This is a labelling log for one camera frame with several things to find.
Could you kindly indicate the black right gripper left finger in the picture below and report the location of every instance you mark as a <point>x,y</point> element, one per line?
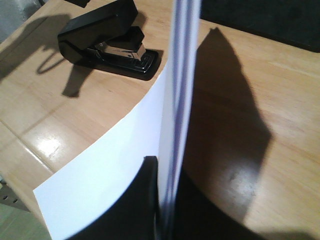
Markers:
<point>133,215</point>

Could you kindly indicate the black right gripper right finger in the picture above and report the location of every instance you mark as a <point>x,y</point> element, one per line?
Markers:
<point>197,218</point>

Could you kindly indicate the white paper stack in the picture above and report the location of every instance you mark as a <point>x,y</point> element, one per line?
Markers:
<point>85,188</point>

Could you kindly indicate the black stapler orange button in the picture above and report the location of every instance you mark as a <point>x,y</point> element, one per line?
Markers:
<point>105,39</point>

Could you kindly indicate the wooden desk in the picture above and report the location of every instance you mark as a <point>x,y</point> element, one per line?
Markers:
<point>253,142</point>

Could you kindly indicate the black computer monitor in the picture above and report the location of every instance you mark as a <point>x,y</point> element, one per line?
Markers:
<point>293,22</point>

